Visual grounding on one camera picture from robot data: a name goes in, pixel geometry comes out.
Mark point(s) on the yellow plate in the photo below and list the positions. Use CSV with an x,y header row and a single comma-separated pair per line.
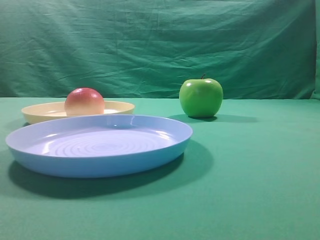
x,y
43,112

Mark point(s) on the green tablecloth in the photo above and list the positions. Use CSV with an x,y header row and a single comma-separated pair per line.
x,y
251,173

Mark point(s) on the green backdrop cloth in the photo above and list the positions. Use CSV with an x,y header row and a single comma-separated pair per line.
x,y
256,49

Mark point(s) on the green apple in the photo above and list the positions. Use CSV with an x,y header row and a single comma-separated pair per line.
x,y
201,98

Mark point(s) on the blue plate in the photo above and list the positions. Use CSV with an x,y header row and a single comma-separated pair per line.
x,y
99,146

